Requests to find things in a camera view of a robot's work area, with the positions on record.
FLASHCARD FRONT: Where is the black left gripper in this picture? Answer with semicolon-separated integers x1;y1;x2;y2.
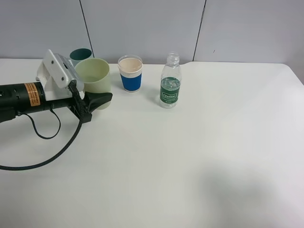
0;82;113;123

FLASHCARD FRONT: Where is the light green plastic cup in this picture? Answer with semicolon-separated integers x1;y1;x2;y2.
75;58;112;111

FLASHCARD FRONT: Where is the clear bottle green label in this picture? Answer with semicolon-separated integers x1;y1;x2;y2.
160;52;182;109

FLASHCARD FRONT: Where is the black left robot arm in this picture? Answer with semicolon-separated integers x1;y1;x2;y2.
0;82;113;123

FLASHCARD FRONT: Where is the teal plastic cup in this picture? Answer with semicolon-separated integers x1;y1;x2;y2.
69;48;92;67

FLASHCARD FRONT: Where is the blue sleeved paper cup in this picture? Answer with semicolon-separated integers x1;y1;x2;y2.
118;55;143;92

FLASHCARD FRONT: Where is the black braided left cable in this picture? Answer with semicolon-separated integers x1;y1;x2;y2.
0;82;85;171

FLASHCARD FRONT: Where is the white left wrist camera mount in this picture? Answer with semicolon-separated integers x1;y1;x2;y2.
36;49;84;101

